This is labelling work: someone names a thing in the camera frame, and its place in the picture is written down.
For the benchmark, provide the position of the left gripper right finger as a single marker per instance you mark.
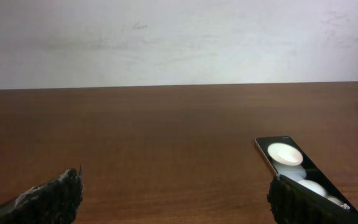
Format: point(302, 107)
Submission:
point(292, 203)

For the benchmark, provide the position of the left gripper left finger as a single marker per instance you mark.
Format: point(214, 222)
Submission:
point(55, 201)

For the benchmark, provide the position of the black smartphone with white circles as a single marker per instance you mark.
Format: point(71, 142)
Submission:
point(285, 157)

